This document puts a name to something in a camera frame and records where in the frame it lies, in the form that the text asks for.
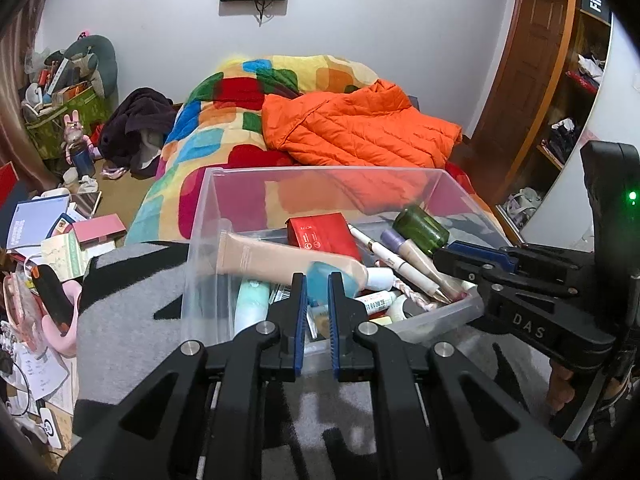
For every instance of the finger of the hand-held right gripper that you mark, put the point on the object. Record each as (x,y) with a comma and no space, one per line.
(530,327)
(480,255)

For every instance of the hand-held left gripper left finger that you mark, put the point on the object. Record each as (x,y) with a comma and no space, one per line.
(300,322)

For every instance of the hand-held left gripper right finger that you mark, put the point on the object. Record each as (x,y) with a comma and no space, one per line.
(334,322)

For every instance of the blue plastic packet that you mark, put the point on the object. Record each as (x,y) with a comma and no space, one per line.
(320,280)

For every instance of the mint green bottle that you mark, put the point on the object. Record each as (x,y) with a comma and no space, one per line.
(252,307)

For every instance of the beige cosmetic pen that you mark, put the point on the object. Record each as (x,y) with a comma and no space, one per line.
(430,270)

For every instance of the white small bottle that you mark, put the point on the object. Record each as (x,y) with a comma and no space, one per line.
(381,278)

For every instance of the dark green bottle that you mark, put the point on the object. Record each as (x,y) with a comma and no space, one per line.
(420,227)

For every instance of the beige cosmetic tube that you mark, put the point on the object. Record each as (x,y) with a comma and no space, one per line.
(270,260)

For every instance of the white cosmetic pen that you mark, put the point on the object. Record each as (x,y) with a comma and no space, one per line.
(385,255)

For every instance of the clear plastic box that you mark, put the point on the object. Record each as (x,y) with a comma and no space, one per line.
(240,200)

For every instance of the person's right forearm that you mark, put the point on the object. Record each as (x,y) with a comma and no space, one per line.
(612,415)

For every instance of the person's right hand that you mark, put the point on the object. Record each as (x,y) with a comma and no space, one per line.
(560,385)

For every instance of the wooden shelf unit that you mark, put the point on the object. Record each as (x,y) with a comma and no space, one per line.
(565,180)

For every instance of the grey black patterned blanket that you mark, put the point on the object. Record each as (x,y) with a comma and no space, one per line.
(130,300)

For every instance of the orange down jacket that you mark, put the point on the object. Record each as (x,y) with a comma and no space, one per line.
(360,125)

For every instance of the colourful patchwork blanket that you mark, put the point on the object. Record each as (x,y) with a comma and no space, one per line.
(200,145)

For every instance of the black labelled box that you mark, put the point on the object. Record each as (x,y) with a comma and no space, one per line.
(595,2)

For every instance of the pink flat box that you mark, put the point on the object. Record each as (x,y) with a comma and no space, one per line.
(100,227)

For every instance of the green patterned booklet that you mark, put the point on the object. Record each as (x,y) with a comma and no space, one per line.
(65,257)

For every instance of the dark tablet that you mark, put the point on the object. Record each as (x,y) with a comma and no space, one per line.
(86,204)

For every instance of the black orange tool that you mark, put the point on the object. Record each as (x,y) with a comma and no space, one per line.
(52,297)

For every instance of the dark clothes pile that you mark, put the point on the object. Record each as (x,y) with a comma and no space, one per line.
(132,125)

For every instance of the loose white papers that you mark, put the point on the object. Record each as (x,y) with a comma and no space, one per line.
(42,375)

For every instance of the white charger pad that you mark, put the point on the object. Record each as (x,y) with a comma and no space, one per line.
(52,427)

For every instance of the blue notebook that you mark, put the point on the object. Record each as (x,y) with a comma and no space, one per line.
(35,220)

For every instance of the pink rabbit toy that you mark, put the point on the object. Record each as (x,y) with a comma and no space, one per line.
(77,142)

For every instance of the green storage bag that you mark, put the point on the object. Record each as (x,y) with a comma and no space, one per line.
(55,125)

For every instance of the red lidded box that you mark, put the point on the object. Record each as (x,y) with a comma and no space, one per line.
(10,190)

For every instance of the grey neck pillow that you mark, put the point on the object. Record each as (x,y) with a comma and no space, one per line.
(102,60)

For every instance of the brown striped curtain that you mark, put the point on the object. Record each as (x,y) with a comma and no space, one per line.
(15,85)

